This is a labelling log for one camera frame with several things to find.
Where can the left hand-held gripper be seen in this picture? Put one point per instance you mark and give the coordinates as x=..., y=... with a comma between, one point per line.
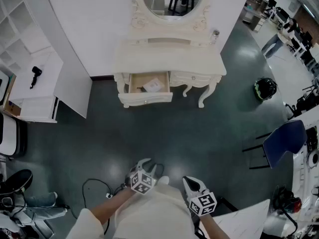
x=143, y=183

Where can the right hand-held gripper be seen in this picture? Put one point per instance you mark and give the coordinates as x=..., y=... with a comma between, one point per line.
x=203, y=204

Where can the cream large drawer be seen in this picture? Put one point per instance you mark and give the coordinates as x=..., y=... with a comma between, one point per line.
x=145, y=98

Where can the white ornate dressing table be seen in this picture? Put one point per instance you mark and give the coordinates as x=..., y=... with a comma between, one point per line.
x=169, y=58

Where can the person's left forearm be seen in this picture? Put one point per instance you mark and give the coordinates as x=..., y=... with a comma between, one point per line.
x=112, y=204

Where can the person's right forearm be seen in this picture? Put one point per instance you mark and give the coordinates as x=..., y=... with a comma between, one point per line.
x=211, y=226

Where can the cream small drawer metal knob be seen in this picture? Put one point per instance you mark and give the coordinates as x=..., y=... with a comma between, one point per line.
x=184, y=77

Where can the person's white shoe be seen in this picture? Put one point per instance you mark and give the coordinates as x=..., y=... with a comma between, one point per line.
x=163, y=180

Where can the person's white shirt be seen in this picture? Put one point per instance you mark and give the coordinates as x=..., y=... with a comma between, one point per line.
x=154, y=215

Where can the small black pouch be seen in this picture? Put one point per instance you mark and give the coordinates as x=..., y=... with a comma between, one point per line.
x=140, y=89

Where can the white paper sheet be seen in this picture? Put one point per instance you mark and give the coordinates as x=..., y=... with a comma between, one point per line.
x=152, y=84

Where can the cluttered white table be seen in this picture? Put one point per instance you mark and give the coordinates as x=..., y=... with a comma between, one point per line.
x=297, y=165

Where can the white desk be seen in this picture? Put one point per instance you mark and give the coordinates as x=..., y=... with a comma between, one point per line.
x=72, y=88

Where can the denim trousers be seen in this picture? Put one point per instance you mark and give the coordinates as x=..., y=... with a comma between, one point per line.
x=42, y=205

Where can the black green helmet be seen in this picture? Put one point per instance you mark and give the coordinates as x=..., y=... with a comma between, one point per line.
x=265, y=88

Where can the black round chair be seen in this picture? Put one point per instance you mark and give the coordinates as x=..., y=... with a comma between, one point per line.
x=18, y=182

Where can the large white black appliance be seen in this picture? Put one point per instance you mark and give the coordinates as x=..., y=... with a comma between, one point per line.
x=10, y=136

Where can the cardboard box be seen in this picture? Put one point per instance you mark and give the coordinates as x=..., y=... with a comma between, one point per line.
x=13, y=108

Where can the black hair dryer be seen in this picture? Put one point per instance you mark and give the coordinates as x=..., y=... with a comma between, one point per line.
x=36, y=71

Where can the small glass jar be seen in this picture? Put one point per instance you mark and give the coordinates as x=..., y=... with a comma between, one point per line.
x=215, y=34

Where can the flat white black appliance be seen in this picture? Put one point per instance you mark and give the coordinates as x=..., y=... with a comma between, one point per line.
x=3, y=88

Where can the white shelf unit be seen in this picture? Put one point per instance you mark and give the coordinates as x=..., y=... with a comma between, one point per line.
x=22, y=21

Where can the blue chair black frame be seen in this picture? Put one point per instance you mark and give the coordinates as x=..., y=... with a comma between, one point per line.
x=286, y=141

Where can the oval mirror cream carved frame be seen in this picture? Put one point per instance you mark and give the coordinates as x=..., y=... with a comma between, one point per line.
x=172, y=21

